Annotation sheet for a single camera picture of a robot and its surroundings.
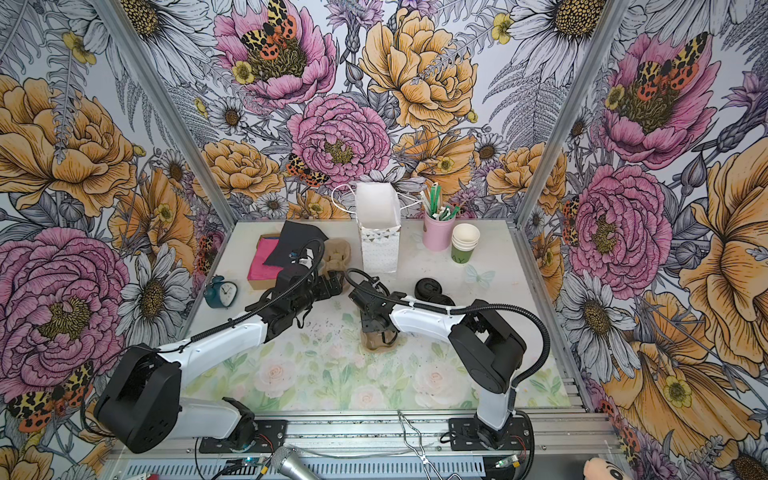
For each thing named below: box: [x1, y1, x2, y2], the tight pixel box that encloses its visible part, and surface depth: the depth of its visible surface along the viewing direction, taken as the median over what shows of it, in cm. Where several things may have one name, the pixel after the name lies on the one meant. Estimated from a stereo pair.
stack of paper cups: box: [451, 223, 481, 265], surface depth 104 cm
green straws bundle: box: [421, 182, 461, 221], surface depth 107 cm
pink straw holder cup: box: [424, 212, 456, 251], surface depth 111 cm
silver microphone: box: [271, 446, 323, 480], surface depth 69 cm
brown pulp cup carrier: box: [361, 330, 399, 353], surface depth 89 cm
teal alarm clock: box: [203, 275, 238, 308], surface depth 96 cm
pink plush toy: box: [583, 457, 631, 480], surface depth 65 cm
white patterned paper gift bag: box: [355, 182, 402, 274], surface depth 96 cm
